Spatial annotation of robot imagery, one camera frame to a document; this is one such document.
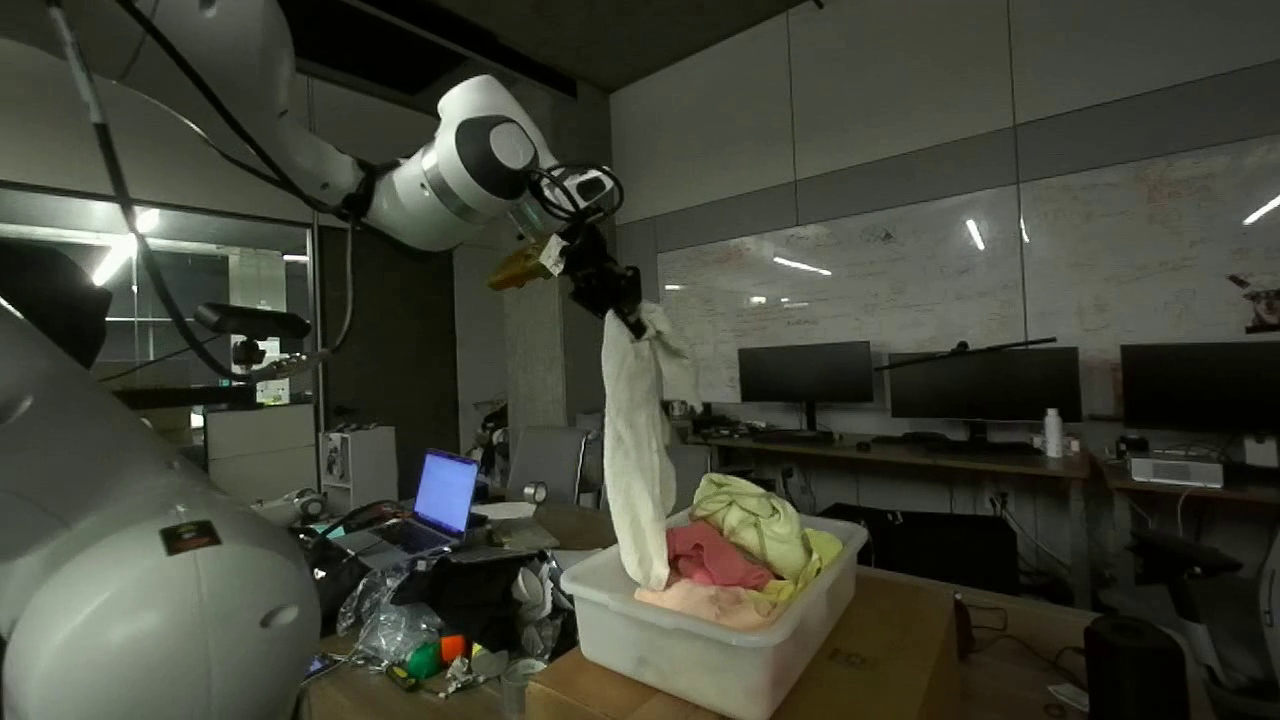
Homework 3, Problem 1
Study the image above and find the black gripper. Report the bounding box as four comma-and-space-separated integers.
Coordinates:
556, 229, 653, 342

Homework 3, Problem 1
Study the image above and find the white cloth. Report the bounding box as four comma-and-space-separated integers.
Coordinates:
597, 300, 705, 593

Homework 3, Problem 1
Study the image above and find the pale green cloth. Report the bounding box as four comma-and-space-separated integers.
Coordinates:
687, 467, 815, 581

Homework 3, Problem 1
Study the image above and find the lime green cloth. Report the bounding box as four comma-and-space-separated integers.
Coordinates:
764, 524, 848, 608

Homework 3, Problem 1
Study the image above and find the black computer monitor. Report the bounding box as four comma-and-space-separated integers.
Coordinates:
734, 342, 878, 408
1115, 342, 1280, 437
886, 343, 1083, 428

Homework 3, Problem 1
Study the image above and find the open laptop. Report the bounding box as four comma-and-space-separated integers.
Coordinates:
374, 450, 485, 556

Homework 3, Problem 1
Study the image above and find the white plastic bin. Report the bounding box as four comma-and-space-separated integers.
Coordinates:
556, 511, 871, 720

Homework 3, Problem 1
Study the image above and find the clear plastic bag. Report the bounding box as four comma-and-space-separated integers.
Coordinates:
337, 578, 445, 672

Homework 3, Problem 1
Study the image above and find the white desk device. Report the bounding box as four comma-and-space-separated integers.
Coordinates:
1129, 453, 1227, 492

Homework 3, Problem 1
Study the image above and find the black cylinder bin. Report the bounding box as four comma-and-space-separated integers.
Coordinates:
1078, 611, 1193, 720

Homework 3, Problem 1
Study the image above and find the golden wrist camera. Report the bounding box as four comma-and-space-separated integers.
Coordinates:
487, 245, 556, 296

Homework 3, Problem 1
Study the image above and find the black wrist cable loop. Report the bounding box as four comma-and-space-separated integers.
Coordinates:
537, 160, 628, 229

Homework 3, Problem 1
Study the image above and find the wooden wall desk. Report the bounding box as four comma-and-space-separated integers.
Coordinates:
716, 437, 1280, 510

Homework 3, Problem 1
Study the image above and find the black camera on tripod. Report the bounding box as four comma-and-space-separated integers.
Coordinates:
196, 300, 314, 374

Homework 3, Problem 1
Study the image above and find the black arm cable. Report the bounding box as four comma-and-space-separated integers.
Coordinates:
45, 0, 363, 393

